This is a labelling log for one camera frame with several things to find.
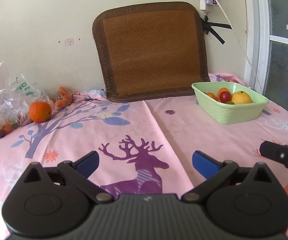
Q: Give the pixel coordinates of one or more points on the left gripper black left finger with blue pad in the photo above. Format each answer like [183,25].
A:
[76,174]

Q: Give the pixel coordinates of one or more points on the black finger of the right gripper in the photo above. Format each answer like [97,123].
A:
[275,152]

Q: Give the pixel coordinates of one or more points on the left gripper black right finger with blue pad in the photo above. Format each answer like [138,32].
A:
[216,174]

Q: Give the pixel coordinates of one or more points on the green tomato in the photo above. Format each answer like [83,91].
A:
[230,103]

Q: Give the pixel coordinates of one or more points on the light green plastic basket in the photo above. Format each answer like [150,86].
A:
[225,113]

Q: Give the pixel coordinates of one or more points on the pink deer print cloth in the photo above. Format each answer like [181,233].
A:
[144,147]

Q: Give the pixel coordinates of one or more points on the large orange at left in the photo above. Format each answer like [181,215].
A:
[40,111]

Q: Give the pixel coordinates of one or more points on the orange plush toy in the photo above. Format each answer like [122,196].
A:
[65,98]

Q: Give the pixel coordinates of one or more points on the red cherry tomato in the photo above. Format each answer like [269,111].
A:
[225,96]

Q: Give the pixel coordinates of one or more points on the mandarin orange centre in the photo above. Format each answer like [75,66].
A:
[211,95]

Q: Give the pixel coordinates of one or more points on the yellow grapefruit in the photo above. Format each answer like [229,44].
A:
[241,97]

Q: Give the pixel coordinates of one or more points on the clear plastic bag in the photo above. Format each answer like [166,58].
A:
[16,96]

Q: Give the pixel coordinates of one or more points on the brown woven seat cushion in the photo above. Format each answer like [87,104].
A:
[150,51]

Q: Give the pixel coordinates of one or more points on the white framed glass door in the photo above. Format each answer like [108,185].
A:
[268,48]

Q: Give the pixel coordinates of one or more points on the pink wall sticker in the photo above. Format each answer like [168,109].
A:
[69,42]

